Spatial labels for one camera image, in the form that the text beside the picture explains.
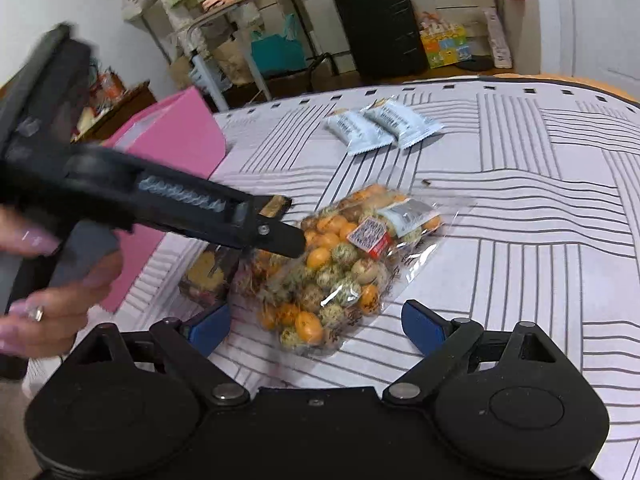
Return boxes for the person's left hand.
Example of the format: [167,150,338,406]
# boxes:
[1,207,122,359]

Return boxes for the brown wooden nightstand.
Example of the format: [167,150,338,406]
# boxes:
[70,80,157,143]

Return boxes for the teal shopping bag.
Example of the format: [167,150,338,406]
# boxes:
[250,14,307,76]

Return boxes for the colourful cardboard box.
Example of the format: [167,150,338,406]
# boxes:
[420,12,472,68]

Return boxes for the white door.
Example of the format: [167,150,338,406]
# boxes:
[534,0,639,99]

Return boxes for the pink storage box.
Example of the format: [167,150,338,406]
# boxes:
[94,84,237,314]

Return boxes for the clear bag of round snacks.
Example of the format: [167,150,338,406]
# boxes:
[232,183,474,354]

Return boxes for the striped bed sheet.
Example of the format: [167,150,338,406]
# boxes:
[19,75,640,480]

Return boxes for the wooden folding side table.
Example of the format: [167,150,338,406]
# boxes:
[180,0,272,112]

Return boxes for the white snack sachet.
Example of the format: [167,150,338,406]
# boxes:
[323,110,394,156]
[361,99,444,150]

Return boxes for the black suitcase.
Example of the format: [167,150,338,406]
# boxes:
[334,0,428,82]

